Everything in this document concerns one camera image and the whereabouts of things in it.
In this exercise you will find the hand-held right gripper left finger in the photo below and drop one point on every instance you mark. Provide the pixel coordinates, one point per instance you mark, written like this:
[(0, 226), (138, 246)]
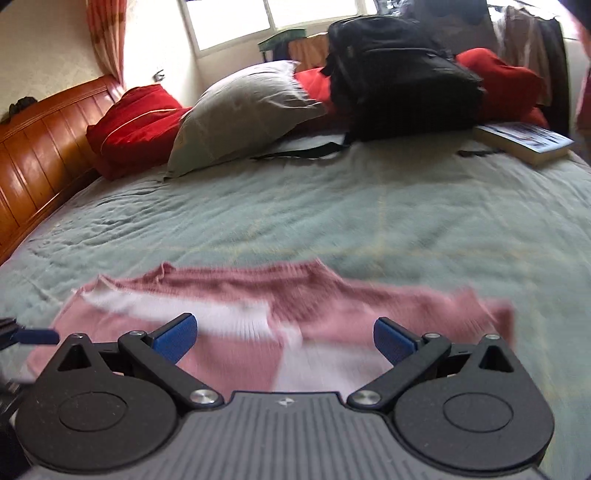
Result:
[(178, 339)]

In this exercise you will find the small dark object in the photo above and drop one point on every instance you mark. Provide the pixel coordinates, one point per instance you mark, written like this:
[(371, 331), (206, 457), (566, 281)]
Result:
[(23, 107)]

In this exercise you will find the red quilt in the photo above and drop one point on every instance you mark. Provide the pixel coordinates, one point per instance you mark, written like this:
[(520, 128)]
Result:
[(503, 83)]

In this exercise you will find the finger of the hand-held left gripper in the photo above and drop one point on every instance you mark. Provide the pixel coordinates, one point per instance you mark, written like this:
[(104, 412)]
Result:
[(37, 336)]

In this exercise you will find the small grey clip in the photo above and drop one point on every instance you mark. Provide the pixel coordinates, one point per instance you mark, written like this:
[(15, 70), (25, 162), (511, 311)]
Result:
[(158, 75)]

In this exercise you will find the green checked bedspread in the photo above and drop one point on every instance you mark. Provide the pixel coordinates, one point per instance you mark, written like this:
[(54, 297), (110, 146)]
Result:
[(369, 217)]

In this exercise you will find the grey checked pillow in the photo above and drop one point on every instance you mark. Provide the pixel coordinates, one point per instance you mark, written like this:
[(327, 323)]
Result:
[(244, 110)]

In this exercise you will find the book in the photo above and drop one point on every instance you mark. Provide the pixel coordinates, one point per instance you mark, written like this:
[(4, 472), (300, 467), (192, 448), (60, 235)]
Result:
[(526, 141)]

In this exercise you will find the window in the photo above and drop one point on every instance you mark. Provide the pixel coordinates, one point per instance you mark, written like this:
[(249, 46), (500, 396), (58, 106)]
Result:
[(231, 21)]

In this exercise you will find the black backpack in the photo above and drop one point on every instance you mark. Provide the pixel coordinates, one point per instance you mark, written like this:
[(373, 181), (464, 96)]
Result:
[(397, 78)]

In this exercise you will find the pink and white sweater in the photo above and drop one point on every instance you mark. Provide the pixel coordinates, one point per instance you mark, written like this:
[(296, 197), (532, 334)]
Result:
[(323, 304)]

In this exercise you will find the pink patterned curtain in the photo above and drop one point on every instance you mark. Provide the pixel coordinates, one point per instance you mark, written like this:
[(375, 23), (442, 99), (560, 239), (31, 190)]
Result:
[(108, 37), (584, 78)]

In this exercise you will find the red duvet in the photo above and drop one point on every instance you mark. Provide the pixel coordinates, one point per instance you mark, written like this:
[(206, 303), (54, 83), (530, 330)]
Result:
[(134, 129)]

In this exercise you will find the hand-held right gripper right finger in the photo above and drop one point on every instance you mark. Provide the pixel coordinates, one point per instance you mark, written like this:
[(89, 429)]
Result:
[(392, 341)]

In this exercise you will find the wooden headboard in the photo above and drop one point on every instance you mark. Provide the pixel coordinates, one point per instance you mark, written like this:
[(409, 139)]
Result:
[(51, 147)]

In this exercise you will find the side table with cloth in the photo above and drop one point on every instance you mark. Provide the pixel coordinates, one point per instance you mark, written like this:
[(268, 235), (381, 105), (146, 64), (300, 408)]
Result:
[(281, 38)]

